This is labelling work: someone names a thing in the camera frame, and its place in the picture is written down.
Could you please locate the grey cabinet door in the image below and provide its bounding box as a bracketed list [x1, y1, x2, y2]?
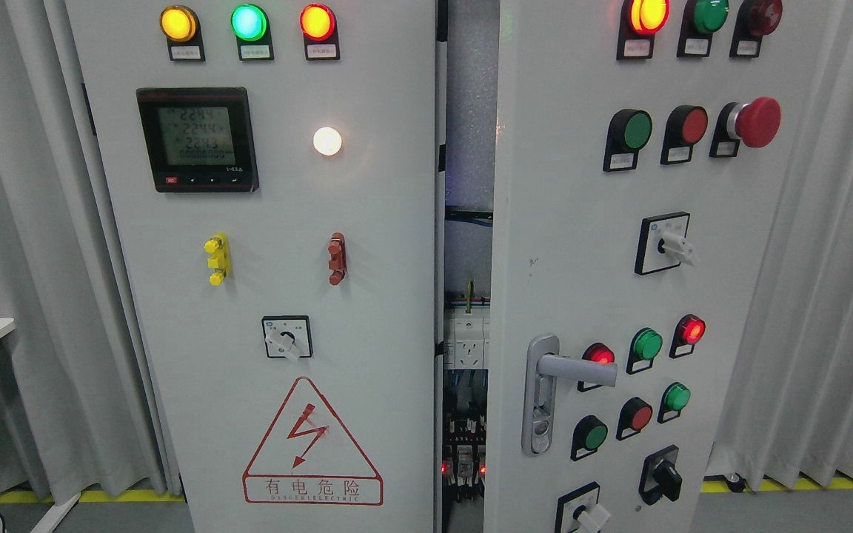
[67, 1, 437, 532]
[484, 1, 827, 532]

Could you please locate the red indicator lamp left door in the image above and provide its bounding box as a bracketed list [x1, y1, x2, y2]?
[299, 3, 341, 61]

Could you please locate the green indicator lamp left door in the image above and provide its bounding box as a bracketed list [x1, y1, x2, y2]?
[230, 4, 275, 61]

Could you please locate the yellow indicator lamp left door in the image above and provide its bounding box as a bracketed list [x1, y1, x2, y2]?
[159, 4, 204, 61]

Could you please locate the white socket breaker row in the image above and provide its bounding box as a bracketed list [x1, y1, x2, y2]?
[444, 306, 491, 370]

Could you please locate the lower relay terminal row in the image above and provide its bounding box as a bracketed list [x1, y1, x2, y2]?
[441, 369, 488, 506]

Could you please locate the white lit indicator lamp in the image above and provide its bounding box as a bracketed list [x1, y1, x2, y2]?
[312, 126, 344, 156]

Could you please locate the red electric hazard warning sticker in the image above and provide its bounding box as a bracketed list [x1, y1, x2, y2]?
[241, 377, 384, 506]

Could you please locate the black digital power meter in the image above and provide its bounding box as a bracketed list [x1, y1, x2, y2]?
[136, 87, 258, 193]

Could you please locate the red mushroom emergency stop button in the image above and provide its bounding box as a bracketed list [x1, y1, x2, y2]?
[709, 95, 782, 158]

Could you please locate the left grey curtain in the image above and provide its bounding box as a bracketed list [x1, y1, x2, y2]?
[0, 1, 182, 503]

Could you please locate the grey curtain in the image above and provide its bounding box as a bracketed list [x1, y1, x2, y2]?
[706, 1, 853, 488]
[0, 1, 182, 503]

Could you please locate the right grey curtain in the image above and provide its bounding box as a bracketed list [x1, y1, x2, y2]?
[706, 1, 853, 488]

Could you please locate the red terminal post pair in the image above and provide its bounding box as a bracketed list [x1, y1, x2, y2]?
[327, 232, 347, 286]

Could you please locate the grey metal door handle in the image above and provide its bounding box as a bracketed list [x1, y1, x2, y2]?
[521, 333, 618, 457]

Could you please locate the left door rotary selector switch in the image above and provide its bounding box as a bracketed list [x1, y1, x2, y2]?
[261, 315, 312, 361]

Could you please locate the yellow terminal post pair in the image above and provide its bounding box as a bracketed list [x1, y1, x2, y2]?
[204, 232, 233, 286]

